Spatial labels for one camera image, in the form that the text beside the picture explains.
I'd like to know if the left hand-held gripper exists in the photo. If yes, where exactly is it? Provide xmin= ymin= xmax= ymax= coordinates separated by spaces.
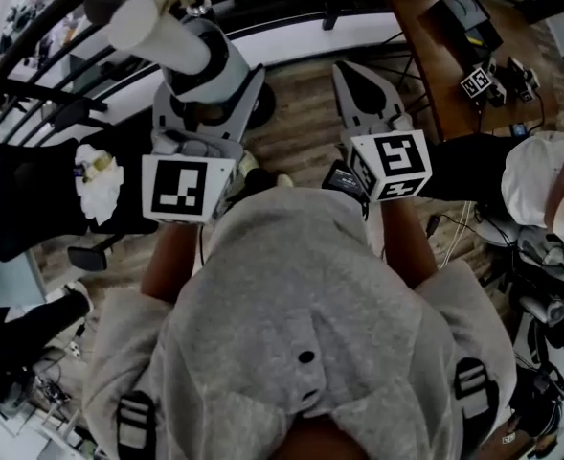
xmin=141 ymin=64 xmax=267 ymax=224

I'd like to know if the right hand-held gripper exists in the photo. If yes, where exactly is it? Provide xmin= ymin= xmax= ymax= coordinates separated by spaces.
xmin=332 ymin=62 xmax=431 ymax=203

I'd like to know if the person's left forearm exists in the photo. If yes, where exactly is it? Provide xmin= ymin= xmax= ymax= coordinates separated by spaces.
xmin=139 ymin=219 xmax=202 ymax=302

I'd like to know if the person's right forearm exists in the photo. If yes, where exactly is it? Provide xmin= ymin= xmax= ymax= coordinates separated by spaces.
xmin=378 ymin=195 xmax=440 ymax=290

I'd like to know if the wooden side table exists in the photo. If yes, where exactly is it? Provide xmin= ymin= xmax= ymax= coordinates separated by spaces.
xmin=385 ymin=0 xmax=564 ymax=144

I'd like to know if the black phone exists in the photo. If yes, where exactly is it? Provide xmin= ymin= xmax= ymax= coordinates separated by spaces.
xmin=321 ymin=158 xmax=368 ymax=203

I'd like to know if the spare hand-held gripper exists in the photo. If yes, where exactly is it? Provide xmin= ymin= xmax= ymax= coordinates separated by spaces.
xmin=460 ymin=57 xmax=508 ymax=110
xmin=506 ymin=57 xmax=542 ymax=104

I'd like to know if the black metal railing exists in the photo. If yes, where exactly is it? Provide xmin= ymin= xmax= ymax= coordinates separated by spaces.
xmin=0 ymin=0 xmax=398 ymax=162

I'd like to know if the black box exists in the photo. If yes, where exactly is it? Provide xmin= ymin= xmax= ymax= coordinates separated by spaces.
xmin=428 ymin=0 xmax=505 ymax=62

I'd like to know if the white cloth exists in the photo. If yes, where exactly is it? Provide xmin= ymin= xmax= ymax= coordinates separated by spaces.
xmin=74 ymin=143 xmax=125 ymax=227

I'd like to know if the black mesh office chair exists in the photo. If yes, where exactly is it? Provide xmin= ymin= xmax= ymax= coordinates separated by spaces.
xmin=0 ymin=97 xmax=161 ymax=273

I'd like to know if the person's grey hooded top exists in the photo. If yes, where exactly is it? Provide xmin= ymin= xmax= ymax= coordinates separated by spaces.
xmin=81 ymin=186 xmax=518 ymax=460

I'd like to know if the white cable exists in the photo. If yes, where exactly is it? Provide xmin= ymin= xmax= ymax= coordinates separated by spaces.
xmin=438 ymin=200 xmax=475 ymax=268

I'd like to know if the black strap buckle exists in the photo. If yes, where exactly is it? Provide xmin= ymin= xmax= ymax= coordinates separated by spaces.
xmin=115 ymin=389 xmax=159 ymax=460
xmin=453 ymin=356 xmax=501 ymax=420

